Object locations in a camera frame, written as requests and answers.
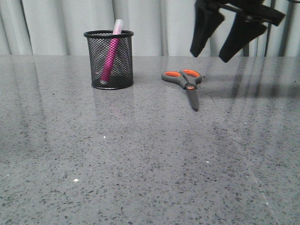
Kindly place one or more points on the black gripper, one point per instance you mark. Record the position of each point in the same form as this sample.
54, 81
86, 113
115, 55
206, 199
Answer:
208, 18

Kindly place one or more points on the grey orange scissors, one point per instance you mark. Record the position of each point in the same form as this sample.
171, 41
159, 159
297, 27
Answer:
187, 79

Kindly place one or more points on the magenta marker pen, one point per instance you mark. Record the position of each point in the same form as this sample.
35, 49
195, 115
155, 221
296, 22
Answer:
113, 46

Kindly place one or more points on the black mesh pen holder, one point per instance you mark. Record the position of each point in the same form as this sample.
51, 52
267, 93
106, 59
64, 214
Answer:
122, 72

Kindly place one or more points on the grey curtain backdrop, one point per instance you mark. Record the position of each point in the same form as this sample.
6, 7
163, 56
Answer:
161, 27

